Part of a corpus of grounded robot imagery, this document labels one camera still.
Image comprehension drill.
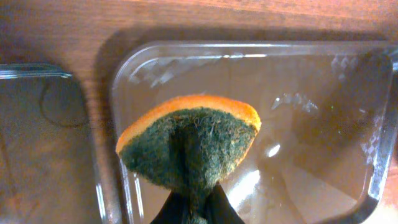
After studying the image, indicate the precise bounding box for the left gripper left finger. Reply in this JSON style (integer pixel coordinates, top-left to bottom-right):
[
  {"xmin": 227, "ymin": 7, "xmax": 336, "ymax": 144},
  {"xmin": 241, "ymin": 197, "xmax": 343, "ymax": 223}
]
[{"xmin": 150, "ymin": 192, "xmax": 190, "ymax": 224}]

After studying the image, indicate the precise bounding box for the large brown tray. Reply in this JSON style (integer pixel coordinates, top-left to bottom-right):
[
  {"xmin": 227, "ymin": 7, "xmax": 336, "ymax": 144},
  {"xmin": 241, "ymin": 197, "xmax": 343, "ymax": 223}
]
[{"xmin": 1, "ymin": 63, "xmax": 104, "ymax": 223}]

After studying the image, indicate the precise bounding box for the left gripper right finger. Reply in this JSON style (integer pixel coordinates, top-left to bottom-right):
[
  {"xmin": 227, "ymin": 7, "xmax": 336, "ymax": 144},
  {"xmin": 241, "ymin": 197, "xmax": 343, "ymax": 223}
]
[{"xmin": 205, "ymin": 182, "xmax": 244, "ymax": 224}]

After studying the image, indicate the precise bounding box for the orange green sponge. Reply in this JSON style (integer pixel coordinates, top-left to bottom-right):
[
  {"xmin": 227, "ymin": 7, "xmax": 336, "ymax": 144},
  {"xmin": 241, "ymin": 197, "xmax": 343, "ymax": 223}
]
[{"xmin": 115, "ymin": 94, "xmax": 262, "ymax": 195}]

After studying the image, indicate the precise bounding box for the small black tray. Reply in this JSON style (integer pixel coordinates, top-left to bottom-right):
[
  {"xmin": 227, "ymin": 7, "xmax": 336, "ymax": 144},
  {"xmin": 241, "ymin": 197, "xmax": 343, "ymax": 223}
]
[{"xmin": 111, "ymin": 41, "xmax": 397, "ymax": 223}]

